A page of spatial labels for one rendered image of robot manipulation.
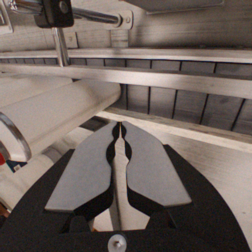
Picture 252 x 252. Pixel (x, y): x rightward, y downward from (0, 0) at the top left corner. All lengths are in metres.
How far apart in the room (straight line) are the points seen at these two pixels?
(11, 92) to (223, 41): 0.29
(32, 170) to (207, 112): 0.46
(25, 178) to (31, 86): 0.30
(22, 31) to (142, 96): 0.37
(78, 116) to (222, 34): 0.21
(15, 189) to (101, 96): 0.37
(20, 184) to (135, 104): 0.38
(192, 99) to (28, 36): 0.42
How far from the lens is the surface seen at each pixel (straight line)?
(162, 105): 0.21
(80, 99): 0.17
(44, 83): 0.27
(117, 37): 0.28
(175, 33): 0.25
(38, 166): 0.50
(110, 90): 0.20
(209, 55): 0.20
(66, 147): 0.46
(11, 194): 0.48
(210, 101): 0.20
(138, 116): 0.20
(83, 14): 0.21
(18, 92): 0.25
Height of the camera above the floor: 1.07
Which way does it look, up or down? 48 degrees down
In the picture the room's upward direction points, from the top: 136 degrees counter-clockwise
